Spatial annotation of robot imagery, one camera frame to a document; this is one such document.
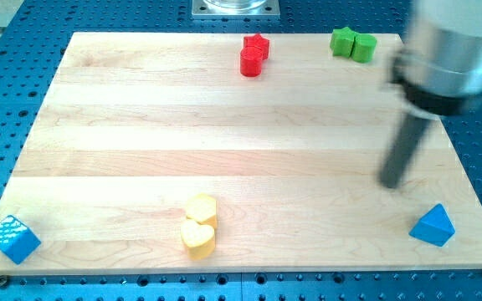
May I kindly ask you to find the red cylinder block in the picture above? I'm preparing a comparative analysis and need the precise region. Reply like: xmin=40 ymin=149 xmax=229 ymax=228
xmin=240 ymin=46 xmax=264 ymax=77

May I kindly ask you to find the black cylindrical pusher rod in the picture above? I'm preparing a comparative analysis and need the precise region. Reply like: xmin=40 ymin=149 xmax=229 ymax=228
xmin=378 ymin=112 xmax=433 ymax=189

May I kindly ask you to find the blue cube block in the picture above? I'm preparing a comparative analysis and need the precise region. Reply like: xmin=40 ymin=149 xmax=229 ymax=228
xmin=0 ymin=215 xmax=41 ymax=264

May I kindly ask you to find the red star block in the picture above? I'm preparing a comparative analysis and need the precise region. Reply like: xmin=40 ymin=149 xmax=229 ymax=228
xmin=244 ymin=33 xmax=270 ymax=60

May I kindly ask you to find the green cylinder block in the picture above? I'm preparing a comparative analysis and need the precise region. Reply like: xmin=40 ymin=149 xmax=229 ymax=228
xmin=351 ymin=33 xmax=377 ymax=63

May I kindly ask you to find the blue triangle block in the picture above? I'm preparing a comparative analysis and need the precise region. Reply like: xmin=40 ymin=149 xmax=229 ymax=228
xmin=408 ymin=203 xmax=455 ymax=247

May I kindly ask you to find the green star block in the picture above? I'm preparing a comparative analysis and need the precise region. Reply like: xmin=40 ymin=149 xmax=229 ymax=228
xmin=330 ymin=27 xmax=357 ymax=58

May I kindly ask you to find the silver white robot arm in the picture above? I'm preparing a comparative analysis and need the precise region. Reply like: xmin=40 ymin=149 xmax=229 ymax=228
xmin=393 ymin=0 xmax=482 ymax=116

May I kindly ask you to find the yellow hexagon block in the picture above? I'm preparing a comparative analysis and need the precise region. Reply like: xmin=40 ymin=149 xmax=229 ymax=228
xmin=185 ymin=194 xmax=218 ymax=229

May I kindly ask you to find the yellow heart block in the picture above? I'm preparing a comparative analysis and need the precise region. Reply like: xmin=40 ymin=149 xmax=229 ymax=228
xmin=181 ymin=219 xmax=216 ymax=260

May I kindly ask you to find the light wooden board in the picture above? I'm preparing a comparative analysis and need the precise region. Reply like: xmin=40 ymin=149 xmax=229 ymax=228
xmin=0 ymin=33 xmax=482 ymax=275

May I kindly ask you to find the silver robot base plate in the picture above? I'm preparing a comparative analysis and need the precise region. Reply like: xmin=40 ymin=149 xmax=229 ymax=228
xmin=190 ymin=0 xmax=280 ymax=19

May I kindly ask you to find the left board clamp bolt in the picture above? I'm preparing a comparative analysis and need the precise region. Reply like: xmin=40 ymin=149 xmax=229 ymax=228
xmin=0 ymin=275 xmax=9 ymax=288

